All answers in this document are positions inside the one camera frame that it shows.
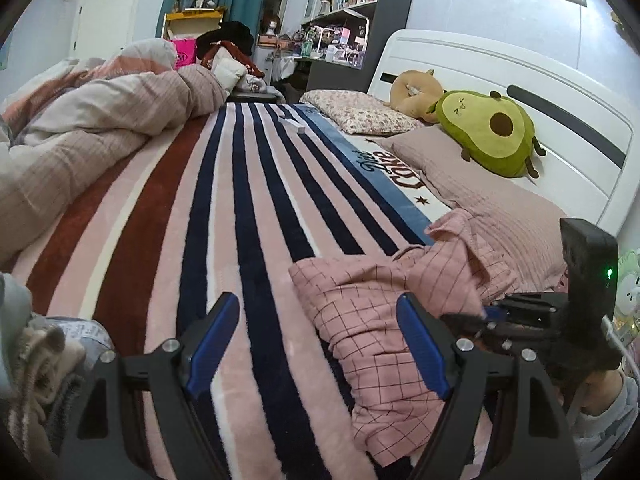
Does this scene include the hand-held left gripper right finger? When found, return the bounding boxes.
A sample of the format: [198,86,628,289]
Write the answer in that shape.
[396,292,583,480]

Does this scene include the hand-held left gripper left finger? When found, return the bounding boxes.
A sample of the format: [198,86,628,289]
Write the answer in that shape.
[62,291,241,480]

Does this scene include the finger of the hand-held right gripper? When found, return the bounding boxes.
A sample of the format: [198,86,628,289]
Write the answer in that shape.
[440,312,551,356]
[487,294,568,328]

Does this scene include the pink checked pants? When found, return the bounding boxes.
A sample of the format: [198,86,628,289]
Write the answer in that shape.
[289,208,521,467]

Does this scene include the cartoon printed cloth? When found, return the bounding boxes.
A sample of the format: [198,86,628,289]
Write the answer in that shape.
[612,250,640,341]

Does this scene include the pink pillow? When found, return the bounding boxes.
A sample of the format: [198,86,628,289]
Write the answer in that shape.
[390,125,568,291]

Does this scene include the striped plush blanket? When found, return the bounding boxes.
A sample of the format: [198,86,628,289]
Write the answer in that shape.
[0,101,501,480]

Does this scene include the green avocado plush toy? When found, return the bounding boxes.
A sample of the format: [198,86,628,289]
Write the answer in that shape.
[432,90,547,179]

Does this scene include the white remote control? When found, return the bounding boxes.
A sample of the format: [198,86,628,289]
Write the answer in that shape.
[278,115,308,136]

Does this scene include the floral pillow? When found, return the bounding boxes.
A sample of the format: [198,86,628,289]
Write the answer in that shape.
[299,89,426,137]

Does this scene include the orange dog plush toy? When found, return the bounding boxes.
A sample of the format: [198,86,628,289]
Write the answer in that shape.
[384,69,446,113]

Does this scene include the pink and grey quilt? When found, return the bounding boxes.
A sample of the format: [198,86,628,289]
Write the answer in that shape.
[0,37,231,266]

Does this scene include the white bed headboard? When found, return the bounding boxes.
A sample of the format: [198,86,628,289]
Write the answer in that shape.
[367,29,636,241]

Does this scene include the dark grey desk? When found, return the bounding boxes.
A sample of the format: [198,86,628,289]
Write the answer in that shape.
[295,55,373,93]

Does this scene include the pink shopping bag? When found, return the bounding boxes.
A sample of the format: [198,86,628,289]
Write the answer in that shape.
[169,37,198,70]

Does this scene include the dark clothes heap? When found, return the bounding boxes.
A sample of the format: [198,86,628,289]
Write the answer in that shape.
[196,21,268,93]

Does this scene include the dark grey bookshelf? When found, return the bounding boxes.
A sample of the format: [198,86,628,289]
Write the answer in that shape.
[300,0,421,93]

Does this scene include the mannequin head with wig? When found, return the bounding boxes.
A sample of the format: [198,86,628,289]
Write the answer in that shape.
[260,15,282,48]

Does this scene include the yellow shelf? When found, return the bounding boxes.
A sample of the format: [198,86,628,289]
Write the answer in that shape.
[162,6,228,68]

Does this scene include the white door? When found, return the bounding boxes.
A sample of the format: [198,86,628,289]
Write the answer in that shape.
[70,0,143,61]

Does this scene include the white cable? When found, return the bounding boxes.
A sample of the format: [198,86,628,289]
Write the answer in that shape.
[602,315,640,361]

